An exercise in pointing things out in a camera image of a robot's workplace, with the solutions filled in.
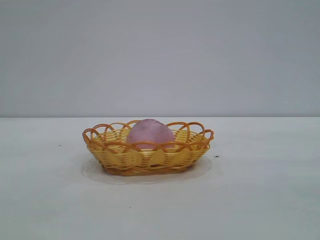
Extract yellow woven plastic basket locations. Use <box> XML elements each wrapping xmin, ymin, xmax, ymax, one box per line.
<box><xmin>81</xmin><ymin>119</ymin><xmax>216</xmax><ymax>177</ymax></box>

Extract pink soft peach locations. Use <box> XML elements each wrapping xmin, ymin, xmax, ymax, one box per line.
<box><xmin>125</xmin><ymin>118</ymin><xmax>176</xmax><ymax>151</ymax></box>

